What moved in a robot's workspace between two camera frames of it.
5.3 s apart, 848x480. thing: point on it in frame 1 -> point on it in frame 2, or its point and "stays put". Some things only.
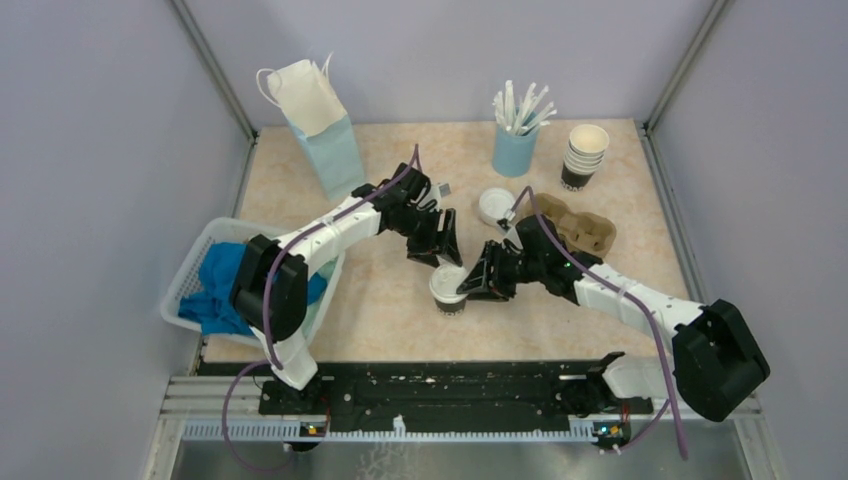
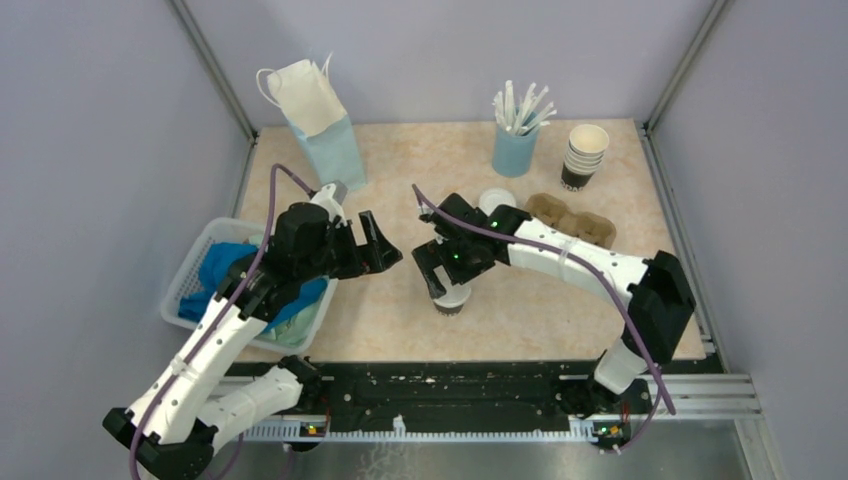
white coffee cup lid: x=444 y=282 stays put
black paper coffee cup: x=450 y=309 stays put
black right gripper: x=485 y=281 -> x=428 y=257
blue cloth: x=211 y=305 stays put
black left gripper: x=422 y=251 -> x=371 y=261
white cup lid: x=493 y=204 stays put
